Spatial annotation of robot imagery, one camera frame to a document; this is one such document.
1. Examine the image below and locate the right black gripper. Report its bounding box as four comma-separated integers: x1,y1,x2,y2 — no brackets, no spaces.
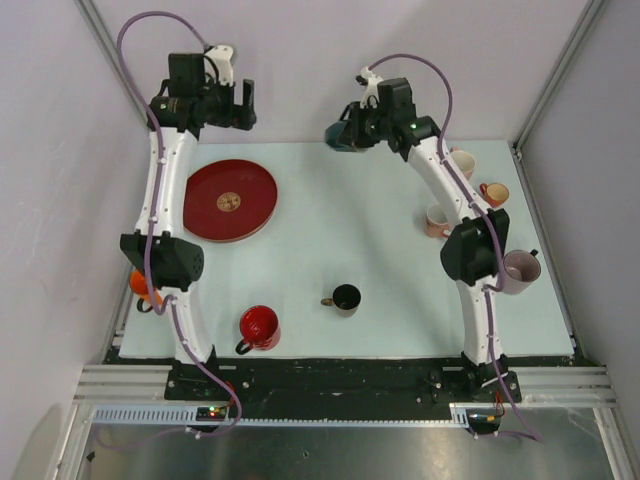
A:
337,102,392,150

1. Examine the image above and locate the dark green mug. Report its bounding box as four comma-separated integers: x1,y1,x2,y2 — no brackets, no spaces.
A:
324,105,357,152

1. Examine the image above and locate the light pink tall mug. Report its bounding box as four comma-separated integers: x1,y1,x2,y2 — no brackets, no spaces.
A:
450,147,477,180

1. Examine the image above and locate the small pink mug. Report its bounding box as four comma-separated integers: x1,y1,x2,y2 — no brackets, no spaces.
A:
424,204,450,238

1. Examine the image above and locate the small orange mug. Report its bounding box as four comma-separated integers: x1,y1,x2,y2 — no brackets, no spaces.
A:
479,182,510,209

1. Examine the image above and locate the brown speckled mug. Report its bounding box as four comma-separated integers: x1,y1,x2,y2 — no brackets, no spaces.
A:
321,284,362,317

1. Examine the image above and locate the large orange mug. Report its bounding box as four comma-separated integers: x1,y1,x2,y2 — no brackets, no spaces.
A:
129,270,163,313

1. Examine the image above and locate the mauve pink mug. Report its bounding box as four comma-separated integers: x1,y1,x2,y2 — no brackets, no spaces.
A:
502,249,542,295

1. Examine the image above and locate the red mug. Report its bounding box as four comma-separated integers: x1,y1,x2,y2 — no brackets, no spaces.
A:
235,305,281,355

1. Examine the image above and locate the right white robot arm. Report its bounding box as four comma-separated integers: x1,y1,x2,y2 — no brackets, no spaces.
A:
337,69,510,402

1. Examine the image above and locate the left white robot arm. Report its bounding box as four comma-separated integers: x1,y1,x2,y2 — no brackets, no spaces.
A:
120,44,256,399

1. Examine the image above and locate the red round tray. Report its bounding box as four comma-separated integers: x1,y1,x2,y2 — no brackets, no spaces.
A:
183,159,278,243

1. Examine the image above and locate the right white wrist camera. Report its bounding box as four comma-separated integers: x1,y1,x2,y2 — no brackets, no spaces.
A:
355,67,383,108

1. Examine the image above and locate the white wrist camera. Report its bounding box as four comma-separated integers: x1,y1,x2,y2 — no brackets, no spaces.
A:
355,67,383,108
204,44,236,86

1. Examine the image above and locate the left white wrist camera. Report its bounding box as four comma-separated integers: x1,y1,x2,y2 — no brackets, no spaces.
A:
204,44,236,86

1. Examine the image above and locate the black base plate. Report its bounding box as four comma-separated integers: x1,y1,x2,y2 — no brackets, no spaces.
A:
102,355,521,420

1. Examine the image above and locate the grey cable duct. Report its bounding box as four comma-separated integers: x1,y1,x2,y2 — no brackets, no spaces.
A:
93,405,469,429

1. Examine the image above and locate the aluminium frame rail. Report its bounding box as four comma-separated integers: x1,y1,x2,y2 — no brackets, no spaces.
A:
74,365,170,405

